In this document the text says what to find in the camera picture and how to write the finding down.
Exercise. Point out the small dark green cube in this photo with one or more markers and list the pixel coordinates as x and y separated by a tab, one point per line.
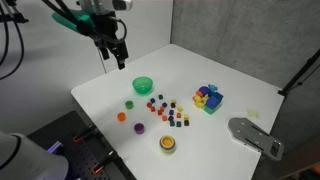
160	96

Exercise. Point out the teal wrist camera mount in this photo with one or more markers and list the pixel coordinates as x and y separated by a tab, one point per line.
75	18

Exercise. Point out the black perforated base board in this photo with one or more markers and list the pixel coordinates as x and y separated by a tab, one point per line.
66	133

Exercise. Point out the green toy block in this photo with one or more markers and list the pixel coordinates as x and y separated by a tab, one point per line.
210	110

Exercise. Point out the small yellow cube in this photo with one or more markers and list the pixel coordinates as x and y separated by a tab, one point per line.
180	108
186	117
173	101

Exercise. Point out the small blue cube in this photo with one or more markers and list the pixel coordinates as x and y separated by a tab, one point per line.
152	100
171	112
164	104

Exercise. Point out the small red cube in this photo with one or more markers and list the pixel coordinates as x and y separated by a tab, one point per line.
160	112
149	104

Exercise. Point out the small green bowl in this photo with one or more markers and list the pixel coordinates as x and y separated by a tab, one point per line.
129	104

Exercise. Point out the large green plastic bowl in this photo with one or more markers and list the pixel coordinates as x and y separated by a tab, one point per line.
142	85

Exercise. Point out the round purple toy piece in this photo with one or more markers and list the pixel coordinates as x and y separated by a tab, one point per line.
203	90

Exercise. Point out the black clamp with red tip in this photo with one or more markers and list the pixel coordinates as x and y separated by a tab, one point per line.
85	134
105	162

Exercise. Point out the black camera stand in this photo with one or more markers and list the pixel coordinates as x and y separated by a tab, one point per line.
11	13

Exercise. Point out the small purple bowl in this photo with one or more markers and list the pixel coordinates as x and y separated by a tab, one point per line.
139	128

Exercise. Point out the light blue toy piece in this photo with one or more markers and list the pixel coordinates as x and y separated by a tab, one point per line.
212	87

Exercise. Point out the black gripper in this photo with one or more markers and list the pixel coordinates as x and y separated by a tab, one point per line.
108	30

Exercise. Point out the small orange bowl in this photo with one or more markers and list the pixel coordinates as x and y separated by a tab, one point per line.
121	116

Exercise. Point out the small orange cube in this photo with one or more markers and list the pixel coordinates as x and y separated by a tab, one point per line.
153	108
178	115
164	118
162	108

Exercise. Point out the small maroon cube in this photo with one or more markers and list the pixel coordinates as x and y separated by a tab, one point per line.
186	122

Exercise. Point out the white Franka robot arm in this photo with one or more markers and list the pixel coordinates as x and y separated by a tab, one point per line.
26	160

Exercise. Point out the orange toy piece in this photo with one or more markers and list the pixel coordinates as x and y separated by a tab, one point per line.
199	93

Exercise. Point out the small dark purple cube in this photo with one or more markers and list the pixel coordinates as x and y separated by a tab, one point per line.
173	105
170	118

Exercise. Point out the grey metal mounting plate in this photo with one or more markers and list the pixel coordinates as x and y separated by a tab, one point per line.
248	133

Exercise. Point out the black stand pole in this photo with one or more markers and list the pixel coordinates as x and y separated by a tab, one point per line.
300	73

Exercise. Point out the large blue toy block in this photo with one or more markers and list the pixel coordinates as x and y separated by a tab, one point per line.
217	96

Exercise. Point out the pale yellow sticker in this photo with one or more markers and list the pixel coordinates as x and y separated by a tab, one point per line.
253	113

